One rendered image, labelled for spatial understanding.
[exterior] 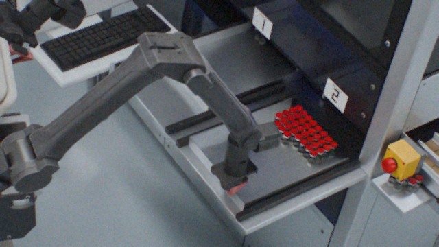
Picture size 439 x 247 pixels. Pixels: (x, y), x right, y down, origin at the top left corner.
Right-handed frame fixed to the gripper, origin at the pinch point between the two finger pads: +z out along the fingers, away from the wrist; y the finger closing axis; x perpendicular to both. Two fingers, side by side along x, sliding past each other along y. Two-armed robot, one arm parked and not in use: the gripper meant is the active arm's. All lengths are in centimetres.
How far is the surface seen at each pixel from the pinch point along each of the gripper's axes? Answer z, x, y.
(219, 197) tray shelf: 2.8, 1.6, -2.0
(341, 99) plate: -11.6, 5.0, 37.8
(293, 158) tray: 2.7, 3.5, 23.6
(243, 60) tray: 3, 43, 34
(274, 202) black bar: 0.9, -7.5, 8.5
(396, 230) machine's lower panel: 41, -11, 61
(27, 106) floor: 90, 138, 3
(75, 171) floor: 90, 96, 4
